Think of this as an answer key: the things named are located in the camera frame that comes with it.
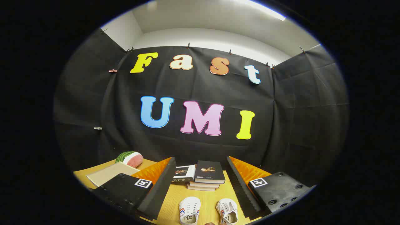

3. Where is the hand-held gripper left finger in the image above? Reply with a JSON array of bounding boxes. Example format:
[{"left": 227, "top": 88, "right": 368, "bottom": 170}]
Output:
[{"left": 91, "top": 157, "right": 177, "bottom": 221}]

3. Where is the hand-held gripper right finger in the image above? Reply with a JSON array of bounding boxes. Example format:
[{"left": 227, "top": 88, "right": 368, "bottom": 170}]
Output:
[{"left": 226, "top": 156, "right": 317, "bottom": 220}]

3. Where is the white canvas shoe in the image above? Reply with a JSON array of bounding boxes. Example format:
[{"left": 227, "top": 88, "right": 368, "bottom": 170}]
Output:
[
  {"left": 179, "top": 197, "right": 201, "bottom": 225},
  {"left": 216, "top": 198, "right": 238, "bottom": 225}
]

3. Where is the beige fabric storage box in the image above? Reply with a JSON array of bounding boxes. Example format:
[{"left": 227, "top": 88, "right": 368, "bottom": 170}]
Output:
[{"left": 86, "top": 162, "right": 140, "bottom": 187}]

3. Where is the white portrait cover book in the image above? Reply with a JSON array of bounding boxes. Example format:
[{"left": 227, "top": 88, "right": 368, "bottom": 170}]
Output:
[{"left": 171, "top": 165, "right": 196, "bottom": 185}]

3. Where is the dark cover book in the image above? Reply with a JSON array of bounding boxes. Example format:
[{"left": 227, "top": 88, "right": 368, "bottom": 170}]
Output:
[{"left": 194, "top": 160, "right": 226, "bottom": 184}]

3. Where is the brown cover book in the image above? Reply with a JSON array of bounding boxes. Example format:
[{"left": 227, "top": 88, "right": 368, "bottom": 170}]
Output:
[
  {"left": 190, "top": 181, "right": 220, "bottom": 188},
  {"left": 187, "top": 184, "right": 217, "bottom": 191}
]

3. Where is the watermelon slice plush toy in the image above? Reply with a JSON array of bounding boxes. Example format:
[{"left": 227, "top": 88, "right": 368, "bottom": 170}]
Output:
[{"left": 115, "top": 151, "right": 143, "bottom": 168}]

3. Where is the black backdrop cloth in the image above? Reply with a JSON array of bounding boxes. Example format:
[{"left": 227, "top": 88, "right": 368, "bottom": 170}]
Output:
[{"left": 53, "top": 28, "right": 349, "bottom": 188}]

